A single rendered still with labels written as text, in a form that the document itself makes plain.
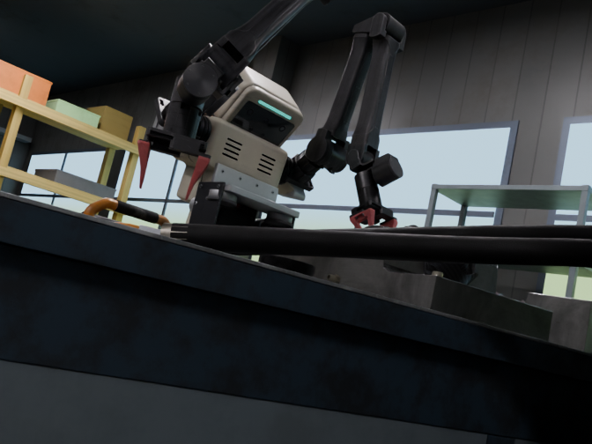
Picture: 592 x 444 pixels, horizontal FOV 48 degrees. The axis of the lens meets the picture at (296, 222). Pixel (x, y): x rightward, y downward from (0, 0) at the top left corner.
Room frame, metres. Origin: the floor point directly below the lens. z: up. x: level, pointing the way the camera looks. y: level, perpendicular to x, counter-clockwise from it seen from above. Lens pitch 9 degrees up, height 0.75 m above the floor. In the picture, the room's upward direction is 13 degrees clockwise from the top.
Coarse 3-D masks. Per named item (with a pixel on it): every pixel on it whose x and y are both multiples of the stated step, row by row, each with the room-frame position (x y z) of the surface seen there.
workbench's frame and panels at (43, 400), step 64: (0, 256) 0.53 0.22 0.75; (64, 256) 0.54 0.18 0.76; (128, 256) 0.56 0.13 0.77; (192, 256) 0.59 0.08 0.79; (0, 320) 0.54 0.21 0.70; (64, 320) 0.56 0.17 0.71; (128, 320) 0.59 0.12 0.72; (192, 320) 0.62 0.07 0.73; (256, 320) 0.65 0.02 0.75; (320, 320) 0.69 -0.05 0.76; (384, 320) 0.71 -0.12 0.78; (448, 320) 0.76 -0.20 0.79; (0, 384) 0.55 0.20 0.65; (64, 384) 0.57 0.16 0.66; (128, 384) 0.60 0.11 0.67; (192, 384) 0.63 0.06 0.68; (256, 384) 0.66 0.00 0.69; (320, 384) 0.70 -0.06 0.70; (384, 384) 0.74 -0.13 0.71; (448, 384) 0.79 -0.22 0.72; (512, 384) 0.85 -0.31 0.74; (576, 384) 0.91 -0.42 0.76
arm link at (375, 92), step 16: (384, 16) 1.66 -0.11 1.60; (384, 32) 1.67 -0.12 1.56; (384, 48) 1.68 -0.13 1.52; (400, 48) 1.73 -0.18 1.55; (384, 64) 1.68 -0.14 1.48; (368, 80) 1.71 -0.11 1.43; (384, 80) 1.69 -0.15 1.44; (368, 96) 1.70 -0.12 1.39; (384, 96) 1.70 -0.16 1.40; (368, 112) 1.69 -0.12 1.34; (368, 128) 1.68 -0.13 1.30; (352, 144) 1.70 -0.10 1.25; (368, 144) 1.68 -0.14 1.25
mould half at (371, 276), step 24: (312, 264) 1.19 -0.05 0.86; (336, 264) 1.13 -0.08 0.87; (360, 264) 1.07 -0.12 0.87; (384, 264) 1.02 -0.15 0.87; (408, 264) 1.04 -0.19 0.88; (480, 264) 1.13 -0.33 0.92; (360, 288) 1.06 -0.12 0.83; (384, 288) 1.01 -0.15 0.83; (408, 288) 0.96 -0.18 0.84; (432, 288) 0.92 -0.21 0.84; (456, 288) 0.94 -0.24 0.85; (480, 288) 1.13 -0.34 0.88; (456, 312) 0.94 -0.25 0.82; (480, 312) 0.96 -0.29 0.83; (504, 312) 0.99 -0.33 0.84; (528, 312) 1.02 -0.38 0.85; (552, 312) 1.05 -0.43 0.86; (528, 336) 1.02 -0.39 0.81
